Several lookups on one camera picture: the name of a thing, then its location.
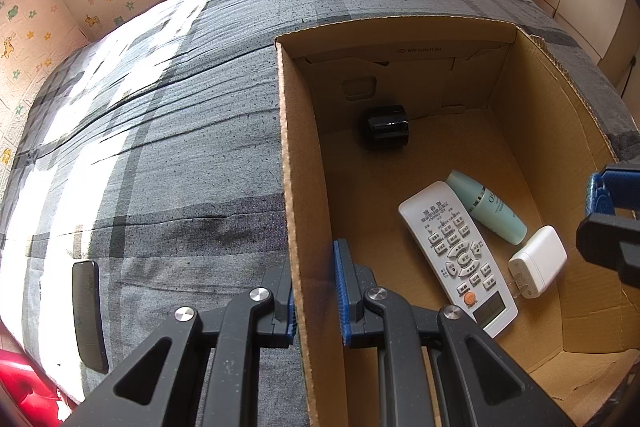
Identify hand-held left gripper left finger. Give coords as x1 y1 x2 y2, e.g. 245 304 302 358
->
60 263 300 427

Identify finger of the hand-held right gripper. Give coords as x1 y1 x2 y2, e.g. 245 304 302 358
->
575 207 640 290
586 161 640 217

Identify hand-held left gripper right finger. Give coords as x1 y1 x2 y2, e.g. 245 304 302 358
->
332 238 576 427

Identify brown cardboard box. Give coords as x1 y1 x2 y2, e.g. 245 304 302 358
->
274 18 640 427

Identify white charger plug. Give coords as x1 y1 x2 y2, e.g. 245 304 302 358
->
507 225 568 299

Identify pale green bottle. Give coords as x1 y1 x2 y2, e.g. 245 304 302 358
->
445 170 527 245

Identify white remote control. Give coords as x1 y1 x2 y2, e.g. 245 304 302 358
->
398 181 518 339

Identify black round jar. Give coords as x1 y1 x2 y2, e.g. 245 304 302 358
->
361 104 411 151

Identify black smartphone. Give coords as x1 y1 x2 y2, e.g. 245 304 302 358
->
71 260 110 374

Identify grey plaid bed sheet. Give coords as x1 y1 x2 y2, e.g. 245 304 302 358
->
0 0 640 427

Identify red plastic object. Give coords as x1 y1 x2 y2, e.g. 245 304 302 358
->
0 347 71 427

